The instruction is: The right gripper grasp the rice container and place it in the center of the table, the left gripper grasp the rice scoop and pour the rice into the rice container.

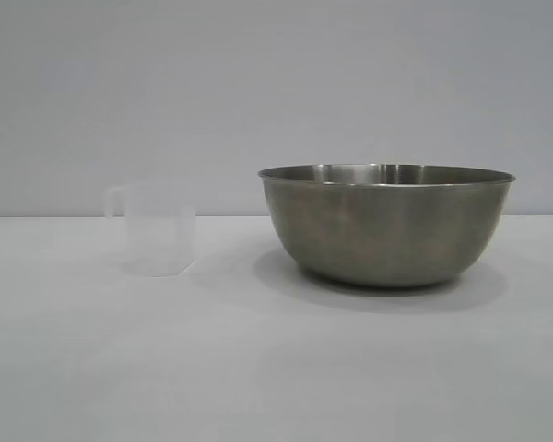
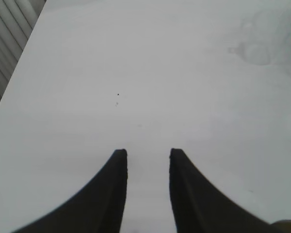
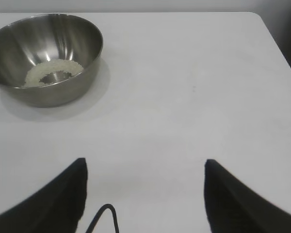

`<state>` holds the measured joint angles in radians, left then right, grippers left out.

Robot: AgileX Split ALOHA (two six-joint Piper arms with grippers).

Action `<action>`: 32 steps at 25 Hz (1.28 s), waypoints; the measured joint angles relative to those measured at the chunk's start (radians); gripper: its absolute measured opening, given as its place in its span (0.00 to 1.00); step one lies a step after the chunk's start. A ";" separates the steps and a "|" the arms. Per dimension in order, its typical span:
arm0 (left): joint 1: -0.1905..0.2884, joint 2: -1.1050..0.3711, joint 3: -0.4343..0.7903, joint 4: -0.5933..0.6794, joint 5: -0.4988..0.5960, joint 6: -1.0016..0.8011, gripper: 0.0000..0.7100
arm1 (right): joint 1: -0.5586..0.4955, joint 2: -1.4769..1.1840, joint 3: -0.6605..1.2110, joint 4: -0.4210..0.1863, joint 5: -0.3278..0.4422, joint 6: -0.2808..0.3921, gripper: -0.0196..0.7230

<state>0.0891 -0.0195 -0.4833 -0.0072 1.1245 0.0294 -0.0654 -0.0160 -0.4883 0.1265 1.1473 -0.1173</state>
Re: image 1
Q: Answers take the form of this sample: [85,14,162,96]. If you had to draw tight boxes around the translucent plastic measuring cup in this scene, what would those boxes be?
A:
[104,182,198,278]

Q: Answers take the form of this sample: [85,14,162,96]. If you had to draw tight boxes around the stainless steel mixing bowl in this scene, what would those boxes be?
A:
[257,163,517,289]

